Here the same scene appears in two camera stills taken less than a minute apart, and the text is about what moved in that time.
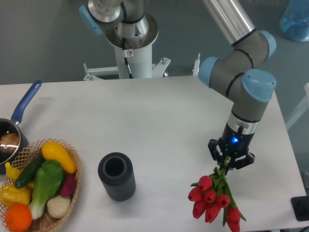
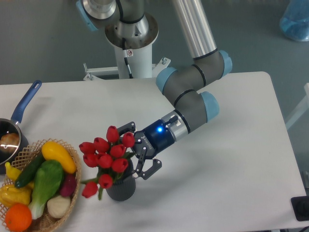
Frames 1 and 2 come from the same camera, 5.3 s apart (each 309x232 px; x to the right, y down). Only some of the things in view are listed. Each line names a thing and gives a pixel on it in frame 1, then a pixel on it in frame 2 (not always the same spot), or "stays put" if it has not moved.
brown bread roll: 9,142 stays put
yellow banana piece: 12,172 stays put
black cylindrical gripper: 234,143 → 155,137
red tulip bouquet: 213,192 → 109,157
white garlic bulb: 58,206 stays put
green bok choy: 49,177 stays put
